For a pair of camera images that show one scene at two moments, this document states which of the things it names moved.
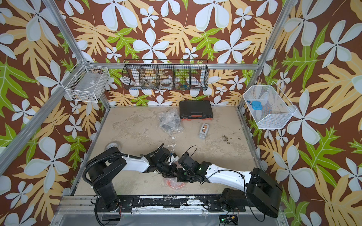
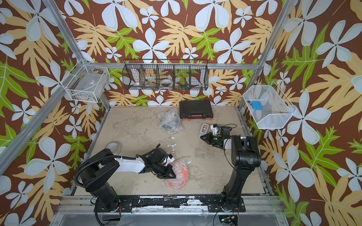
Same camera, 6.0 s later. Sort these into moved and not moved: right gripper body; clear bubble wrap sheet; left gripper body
Moved: right gripper body
Not moved: left gripper body; clear bubble wrap sheet
